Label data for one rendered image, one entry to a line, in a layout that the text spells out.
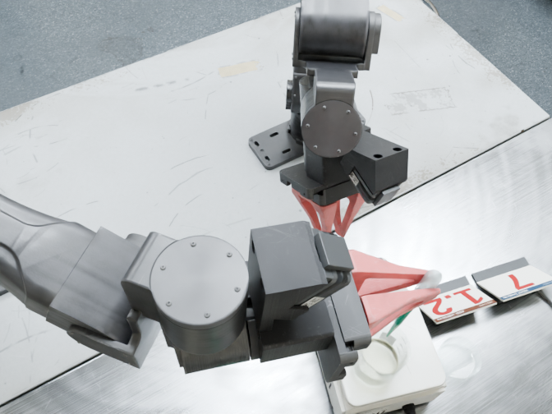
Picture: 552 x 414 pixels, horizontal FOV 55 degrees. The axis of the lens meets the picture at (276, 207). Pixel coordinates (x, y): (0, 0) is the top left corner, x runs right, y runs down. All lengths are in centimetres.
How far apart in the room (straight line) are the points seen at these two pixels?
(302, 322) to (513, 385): 47
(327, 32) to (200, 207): 39
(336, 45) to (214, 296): 32
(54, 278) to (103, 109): 62
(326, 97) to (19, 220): 27
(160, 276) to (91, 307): 9
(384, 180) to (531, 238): 41
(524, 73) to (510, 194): 168
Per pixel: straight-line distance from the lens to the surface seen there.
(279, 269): 31
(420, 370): 66
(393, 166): 54
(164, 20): 259
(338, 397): 66
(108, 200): 87
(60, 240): 40
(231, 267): 32
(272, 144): 89
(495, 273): 84
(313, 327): 37
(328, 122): 50
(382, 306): 40
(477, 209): 90
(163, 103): 97
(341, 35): 55
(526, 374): 81
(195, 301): 31
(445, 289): 81
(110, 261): 40
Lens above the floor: 160
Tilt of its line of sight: 58 degrees down
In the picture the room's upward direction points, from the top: 3 degrees clockwise
